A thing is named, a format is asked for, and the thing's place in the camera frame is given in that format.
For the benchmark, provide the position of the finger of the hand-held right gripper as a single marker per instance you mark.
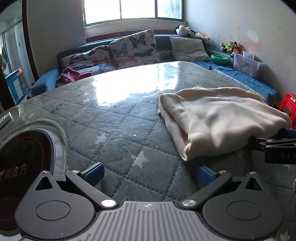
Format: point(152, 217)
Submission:
point(288, 133)
point(257, 142)

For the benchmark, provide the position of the hanging clothes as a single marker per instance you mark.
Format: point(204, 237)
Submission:
point(3, 58)

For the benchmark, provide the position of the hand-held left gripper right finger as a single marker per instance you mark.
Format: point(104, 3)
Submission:
point(203, 176)

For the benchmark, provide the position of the round black induction hob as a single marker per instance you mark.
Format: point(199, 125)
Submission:
point(23, 157)

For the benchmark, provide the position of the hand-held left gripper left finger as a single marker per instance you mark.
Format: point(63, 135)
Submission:
point(94, 172)

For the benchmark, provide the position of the grey star quilted table cover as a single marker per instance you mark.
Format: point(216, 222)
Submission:
point(138, 129)

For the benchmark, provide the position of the blue sofa cover cloth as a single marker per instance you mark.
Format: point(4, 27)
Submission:
point(249, 83)

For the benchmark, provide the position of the window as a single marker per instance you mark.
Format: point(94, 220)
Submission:
point(138, 9)

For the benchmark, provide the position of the cream long-sleeve garment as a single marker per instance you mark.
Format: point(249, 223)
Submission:
point(219, 120)

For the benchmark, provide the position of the brown plush toy green shirt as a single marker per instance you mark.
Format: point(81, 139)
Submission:
point(227, 47)

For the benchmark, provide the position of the large butterfly print pillow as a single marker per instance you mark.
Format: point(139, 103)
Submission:
point(136, 49)

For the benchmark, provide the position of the blue corner sofa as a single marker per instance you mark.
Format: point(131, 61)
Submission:
point(46, 78)

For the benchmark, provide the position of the panda plush toy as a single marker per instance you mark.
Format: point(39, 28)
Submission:
point(182, 30)

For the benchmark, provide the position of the red plastic stool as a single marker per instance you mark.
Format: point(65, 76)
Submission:
point(289, 102)

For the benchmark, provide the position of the clear plastic storage box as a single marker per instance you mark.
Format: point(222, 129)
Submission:
point(245, 64)

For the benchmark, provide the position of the pink cloth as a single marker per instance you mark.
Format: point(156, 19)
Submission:
point(67, 77)

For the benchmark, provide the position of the green bowl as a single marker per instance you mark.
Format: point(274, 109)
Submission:
point(219, 59)

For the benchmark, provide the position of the blue toy cabinet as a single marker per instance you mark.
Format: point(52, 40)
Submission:
point(13, 85)

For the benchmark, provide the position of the green orange plush toy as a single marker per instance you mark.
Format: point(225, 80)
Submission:
point(203, 36)

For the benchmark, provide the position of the dark wooden door frame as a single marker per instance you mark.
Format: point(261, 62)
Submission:
point(31, 58)

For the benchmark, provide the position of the grey pillow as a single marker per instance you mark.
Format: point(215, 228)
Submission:
point(189, 48)

